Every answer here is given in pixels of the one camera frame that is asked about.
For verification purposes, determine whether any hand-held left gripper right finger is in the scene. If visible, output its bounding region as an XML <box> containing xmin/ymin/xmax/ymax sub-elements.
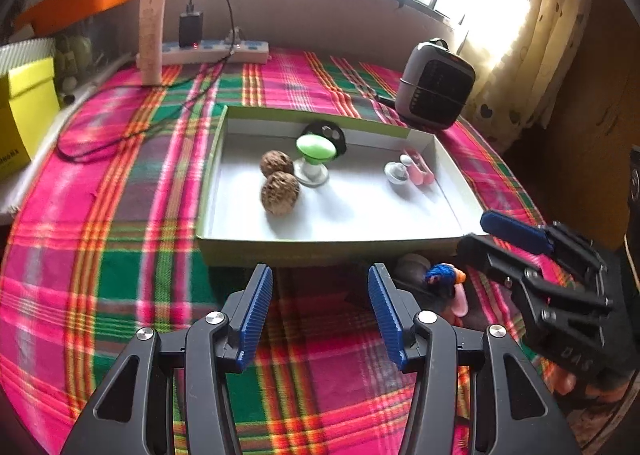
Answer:
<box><xmin>367</xmin><ymin>262</ymin><xmax>573</xmax><ymax>455</ymax></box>

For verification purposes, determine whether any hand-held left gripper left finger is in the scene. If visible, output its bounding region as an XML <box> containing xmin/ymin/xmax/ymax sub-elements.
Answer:
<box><xmin>60</xmin><ymin>262</ymin><xmax>275</xmax><ymax>455</ymax></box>

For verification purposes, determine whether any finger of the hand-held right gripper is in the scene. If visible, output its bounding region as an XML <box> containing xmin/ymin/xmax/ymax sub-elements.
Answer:
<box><xmin>456</xmin><ymin>232</ymin><xmax>615</xmax><ymax>336</ymax></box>
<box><xmin>479</xmin><ymin>210</ymin><xmax>608</xmax><ymax>281</ymax></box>

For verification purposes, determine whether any blue orange knitted toy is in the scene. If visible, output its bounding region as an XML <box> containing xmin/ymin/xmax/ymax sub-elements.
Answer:
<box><xmin>424</xmin><ymin>262</ymin><xmax>467</xmax><ymax>286</ymax></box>

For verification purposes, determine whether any pink grey folding holder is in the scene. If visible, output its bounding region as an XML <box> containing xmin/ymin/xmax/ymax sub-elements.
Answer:
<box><xmin>400</xmin><ymin>148</ymin><xmax>435</xmax><ymax>186</ymax></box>

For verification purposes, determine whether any grey white suction stand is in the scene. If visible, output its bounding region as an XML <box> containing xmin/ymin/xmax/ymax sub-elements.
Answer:
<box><xmin>384</xmin><ymin>161</ymin><xmax>412</xmax><ymax>187</ymax></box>

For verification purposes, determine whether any green white cardboard box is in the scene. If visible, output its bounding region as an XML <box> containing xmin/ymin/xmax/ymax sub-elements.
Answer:
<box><xmin>195</xmin><ymin>105</ymin><xmax>488</xmax><ymax>268</ymax></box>

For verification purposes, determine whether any brown walnut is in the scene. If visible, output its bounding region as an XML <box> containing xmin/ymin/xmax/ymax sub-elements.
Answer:
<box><xmin>260</xmin><ymin>150</ymin><xmax>294</xmax><ymax>179</ymax></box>
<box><xmin>260</xmin><ymin>172</ymin><xmax>302</xmax><ymax>216</ymax></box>

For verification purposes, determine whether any green white mushroom massager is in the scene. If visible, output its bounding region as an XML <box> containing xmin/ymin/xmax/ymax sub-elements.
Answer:
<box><xmin>292</xmin><ymin>134</ymin><xmax>338</xmax><ymax>187</ymax></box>

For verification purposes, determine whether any black round key fob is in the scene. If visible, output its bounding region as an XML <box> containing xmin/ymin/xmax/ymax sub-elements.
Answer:
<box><xmin>302</xmin><ymin>120</ymin><xmax>347</xmax><ymax>157</ymax></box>

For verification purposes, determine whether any person's right hand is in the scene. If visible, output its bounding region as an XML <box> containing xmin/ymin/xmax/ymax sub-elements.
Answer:
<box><xmin>550</xmin><ymin>369</ymin><xmax>631</xmax><ymax>402</ymax></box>

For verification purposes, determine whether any plaid tablecloth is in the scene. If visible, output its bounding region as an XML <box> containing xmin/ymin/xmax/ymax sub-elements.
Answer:
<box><xmin>0</xmin><ymin>49</ymin><xmax>576</xmax><ymax>455</ymax></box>

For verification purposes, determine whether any grey space heater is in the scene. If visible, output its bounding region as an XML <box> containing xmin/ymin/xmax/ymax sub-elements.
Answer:
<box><xmin>395</xmin><ymin>38</ymin><xmax>476</xmax><ymax>131</ymax></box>

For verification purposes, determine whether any heart print curtain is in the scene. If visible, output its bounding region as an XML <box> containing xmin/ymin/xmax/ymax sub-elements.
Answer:
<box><xmin>460</xmin><ymin>0</ymin><xmax>596</xmax><ymax>153</ymax></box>

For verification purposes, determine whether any white power strip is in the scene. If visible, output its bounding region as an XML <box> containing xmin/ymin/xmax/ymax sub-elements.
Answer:
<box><xmin>161</xmin><ymin>39</ymin><xmax>271</xmax><ymax>65</ymax></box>

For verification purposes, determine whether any black charger adapter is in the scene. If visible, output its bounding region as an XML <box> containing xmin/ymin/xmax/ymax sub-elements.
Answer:
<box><xmin>179</xmin><ymin>11</ymin><xmax>205</xmax><ymax>48</ymax></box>

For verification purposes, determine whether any cream lotion tube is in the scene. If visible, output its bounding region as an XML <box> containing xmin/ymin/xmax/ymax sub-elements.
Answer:
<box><xmin>136</xmin><ymin>0</ymin><xmax>167</xmax><ymax>85</ymax></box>

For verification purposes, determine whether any yellow cardboard box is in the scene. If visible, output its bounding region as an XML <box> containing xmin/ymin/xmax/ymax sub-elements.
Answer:
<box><xmin>0</xmin><ymin>56</ymin><xmax>62</xmax><ymax>181</ymax></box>

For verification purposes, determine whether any clear storage bin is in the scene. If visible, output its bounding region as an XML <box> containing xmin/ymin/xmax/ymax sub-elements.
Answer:
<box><xmin>52</xmin><ymin>10</ymin><xmax>138</xmax><ymax>96</ymax></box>

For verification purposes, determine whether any green white striped box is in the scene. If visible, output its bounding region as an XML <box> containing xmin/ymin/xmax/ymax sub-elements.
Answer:
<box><xmin>0</xmin><ymin>38</ymin><xmax>57</xmax><ymax>86</ymax></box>

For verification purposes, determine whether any black charger cable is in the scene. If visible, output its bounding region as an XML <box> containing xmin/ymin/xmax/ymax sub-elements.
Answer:
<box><xmin>56</xmin><ymin>0</ymin><xmax>236</xmax><ymax>163</ymax></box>

